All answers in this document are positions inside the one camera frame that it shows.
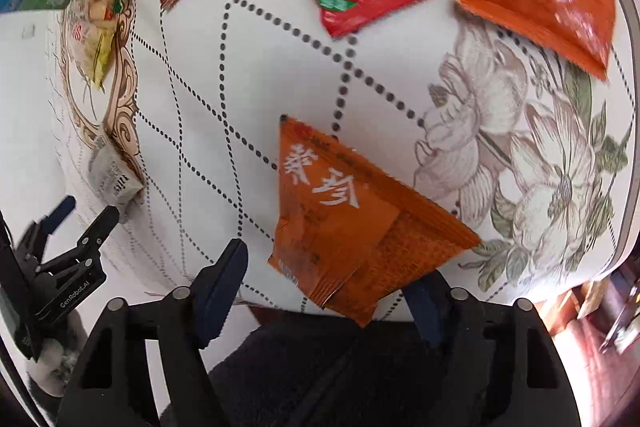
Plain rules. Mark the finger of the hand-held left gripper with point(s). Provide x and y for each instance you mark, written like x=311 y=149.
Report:
x=102 y=223
x=59 y=211

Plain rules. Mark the white snack packet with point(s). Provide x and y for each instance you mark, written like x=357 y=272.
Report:
x=112 y=172

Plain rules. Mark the pale yellow snack packet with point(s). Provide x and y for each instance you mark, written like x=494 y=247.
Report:
x=92 y=19

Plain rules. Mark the dark fuzzy clothing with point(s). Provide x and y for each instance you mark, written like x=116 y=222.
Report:
x=325 y=372

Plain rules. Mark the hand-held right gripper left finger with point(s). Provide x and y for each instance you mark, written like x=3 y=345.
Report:
x=220 y=294

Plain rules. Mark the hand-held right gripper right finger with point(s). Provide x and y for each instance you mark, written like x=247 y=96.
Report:
x=424 y=313

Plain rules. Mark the floral printed bedsheet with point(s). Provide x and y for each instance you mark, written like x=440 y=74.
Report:
x=225 y=82

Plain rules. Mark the small white wall plate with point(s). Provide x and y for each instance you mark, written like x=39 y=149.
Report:
x=28 y=31

